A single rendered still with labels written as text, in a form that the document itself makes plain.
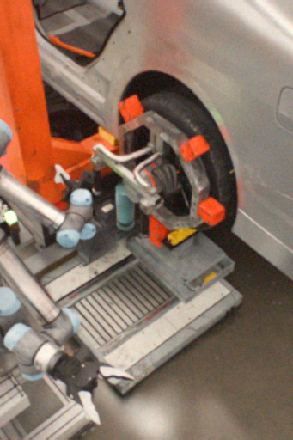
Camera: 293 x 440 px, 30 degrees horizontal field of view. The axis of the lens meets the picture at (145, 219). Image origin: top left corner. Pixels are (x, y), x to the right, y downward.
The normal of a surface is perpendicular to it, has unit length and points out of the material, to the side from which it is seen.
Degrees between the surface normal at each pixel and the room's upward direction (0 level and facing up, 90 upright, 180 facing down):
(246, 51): 81
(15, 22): 90
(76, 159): 90
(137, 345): 0
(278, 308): 0
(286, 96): 90
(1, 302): 8
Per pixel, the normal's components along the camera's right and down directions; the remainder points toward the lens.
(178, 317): 0.01, -0.68
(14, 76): 0.64, 0.57
